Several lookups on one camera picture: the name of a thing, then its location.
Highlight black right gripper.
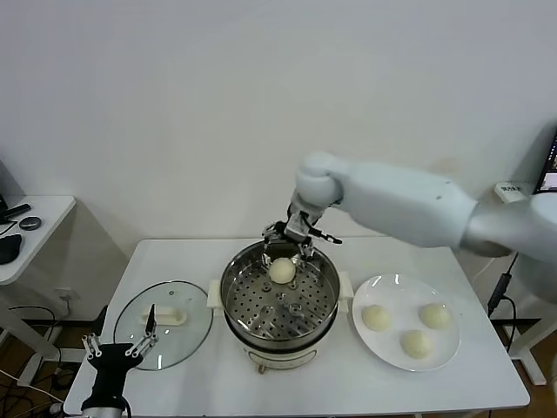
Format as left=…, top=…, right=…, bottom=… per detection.
left=262, top=224, right=318, bottom=267

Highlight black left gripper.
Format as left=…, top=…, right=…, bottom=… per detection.
left=81, top=302, right=161, bottom=408

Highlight white steamed baozi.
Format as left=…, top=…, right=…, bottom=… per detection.
left=361, top=304, right=392, bottom=332
left=399, top=329, right=435, bottom=361
left=268, top=256, right=298, bottom=285
left=419, top=303, right=452, bottom=331

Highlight glass lid with cream handle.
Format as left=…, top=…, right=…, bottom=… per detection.
left=113, top=280, right=214, bottom=371

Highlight stainless steel steamer basket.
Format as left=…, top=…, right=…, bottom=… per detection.
left=207, top=238, right=353, bottom=343

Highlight cream electric cooker base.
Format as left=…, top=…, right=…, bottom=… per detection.
left=224, top=300, right=349, bottom=376

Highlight small white side table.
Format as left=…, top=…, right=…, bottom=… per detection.
left=0, top=195, right=77, bottom=388

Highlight black computer mouse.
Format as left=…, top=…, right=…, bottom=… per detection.
left=0, top=233, right=23, bottom=266

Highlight white round plate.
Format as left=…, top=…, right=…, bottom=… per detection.
left=351, top=273, right=461, bottom=373

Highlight grey monitor edge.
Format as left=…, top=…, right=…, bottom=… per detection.
left=0, top=158, right=23, bottom=206

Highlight white desk with legs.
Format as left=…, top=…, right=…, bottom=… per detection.
left=493, top=180, right=547, bottom=387

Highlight open laptop with lit screen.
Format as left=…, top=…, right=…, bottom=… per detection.
left=534, top=124, right=557, bottom=195

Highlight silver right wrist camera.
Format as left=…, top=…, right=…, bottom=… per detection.
left=285, top=211, right=315, bottom=241

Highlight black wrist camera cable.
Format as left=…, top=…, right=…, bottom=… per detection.
left=311, top=228, right=344, bottom=246

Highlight black floor cable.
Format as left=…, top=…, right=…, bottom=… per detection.
left=7, top=306, right=63, bottom=371

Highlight thin white cable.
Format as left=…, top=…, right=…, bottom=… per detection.
left=474, top=253, right=495, bottom=280

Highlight black power adapter with cable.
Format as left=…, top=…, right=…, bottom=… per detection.
left=486, top=252, right=520, bottom=354

